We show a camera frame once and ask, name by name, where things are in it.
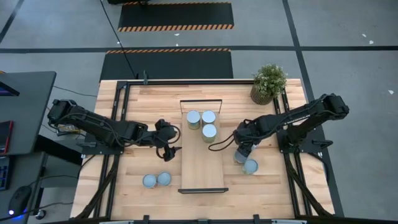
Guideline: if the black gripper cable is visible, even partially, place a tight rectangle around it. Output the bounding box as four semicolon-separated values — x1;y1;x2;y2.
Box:
155;124;183;159
207;132;237;152

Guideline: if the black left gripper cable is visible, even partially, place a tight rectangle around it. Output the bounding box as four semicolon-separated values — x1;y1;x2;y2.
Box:
155;124;183;159

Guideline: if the black keyboard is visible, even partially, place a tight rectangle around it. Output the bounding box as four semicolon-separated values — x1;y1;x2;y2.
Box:
0;157;10;191

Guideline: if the black mouse cable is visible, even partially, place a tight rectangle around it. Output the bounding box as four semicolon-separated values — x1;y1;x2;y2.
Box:
29;201;75;215

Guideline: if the thin grey floor cable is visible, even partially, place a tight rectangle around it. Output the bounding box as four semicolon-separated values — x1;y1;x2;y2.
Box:
52;85;98;98

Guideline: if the white label tin can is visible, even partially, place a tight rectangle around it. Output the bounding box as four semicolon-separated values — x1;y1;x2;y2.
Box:
186;110;201;131

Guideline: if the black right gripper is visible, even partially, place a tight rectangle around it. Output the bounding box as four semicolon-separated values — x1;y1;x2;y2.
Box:
233;119;262;158

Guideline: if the black floor cable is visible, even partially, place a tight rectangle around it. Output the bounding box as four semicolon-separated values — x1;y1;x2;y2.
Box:
98;0;139;79

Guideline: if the desk monitor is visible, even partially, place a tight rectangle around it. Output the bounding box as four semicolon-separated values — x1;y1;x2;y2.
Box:
0;80;20;97

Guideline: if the red tablet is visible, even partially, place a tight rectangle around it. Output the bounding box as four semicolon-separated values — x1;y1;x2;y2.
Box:
0;120;14;155

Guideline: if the black hazard-striped floor mat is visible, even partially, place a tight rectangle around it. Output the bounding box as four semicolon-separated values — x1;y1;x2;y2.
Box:
117;1;234;32
99;48;234;80

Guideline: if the green polka dot peas can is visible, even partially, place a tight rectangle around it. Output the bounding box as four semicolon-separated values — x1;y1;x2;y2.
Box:
242;158;259;175

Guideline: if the yellow label tin can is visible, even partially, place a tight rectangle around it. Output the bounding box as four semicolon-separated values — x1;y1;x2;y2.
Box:
201;123;218;144

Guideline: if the teal tuna fish can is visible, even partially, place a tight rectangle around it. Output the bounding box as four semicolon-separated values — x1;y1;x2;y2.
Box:
156;171;172;187

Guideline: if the silver-lidded tin can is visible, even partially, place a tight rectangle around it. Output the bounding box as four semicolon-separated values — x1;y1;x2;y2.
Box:
201;110;217;126

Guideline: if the black power adapter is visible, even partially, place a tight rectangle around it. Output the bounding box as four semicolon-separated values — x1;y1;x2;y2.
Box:
57;123;80;135

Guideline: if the black aluminium table frame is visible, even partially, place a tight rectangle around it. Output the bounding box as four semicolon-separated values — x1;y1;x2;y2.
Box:
73;79;336;224

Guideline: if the tomato label tin can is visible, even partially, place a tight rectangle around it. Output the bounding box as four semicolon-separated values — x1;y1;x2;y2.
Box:
142;173;159;189

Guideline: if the green label tin can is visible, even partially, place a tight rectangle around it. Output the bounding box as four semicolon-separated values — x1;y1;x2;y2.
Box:
233;149;249;165

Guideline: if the potted plant in slatted pot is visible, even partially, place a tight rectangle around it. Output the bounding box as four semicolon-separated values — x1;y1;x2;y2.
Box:
250;63;289;106

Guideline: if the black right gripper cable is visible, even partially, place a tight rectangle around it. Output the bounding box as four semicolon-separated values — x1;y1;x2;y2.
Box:
207;132;237;152

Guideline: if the black computer mouse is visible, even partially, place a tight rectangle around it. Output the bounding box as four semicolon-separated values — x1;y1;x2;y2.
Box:
7;185;32;216

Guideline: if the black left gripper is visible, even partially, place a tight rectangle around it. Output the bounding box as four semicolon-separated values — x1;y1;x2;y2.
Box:
147;119;183;162

